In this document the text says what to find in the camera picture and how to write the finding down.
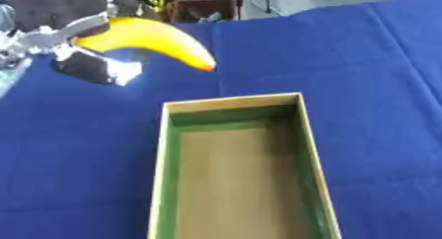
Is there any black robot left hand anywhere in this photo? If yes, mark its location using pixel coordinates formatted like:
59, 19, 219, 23
5, 0, 165, 87

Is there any yellow toy banana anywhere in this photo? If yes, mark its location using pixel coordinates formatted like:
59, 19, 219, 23
72, 17, 220, 72

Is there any brown cardboard box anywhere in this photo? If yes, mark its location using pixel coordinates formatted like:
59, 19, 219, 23
166, 0, 239, 24

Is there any cardboard box with green inside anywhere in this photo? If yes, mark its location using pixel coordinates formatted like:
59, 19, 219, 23
145, 91, 344, 239

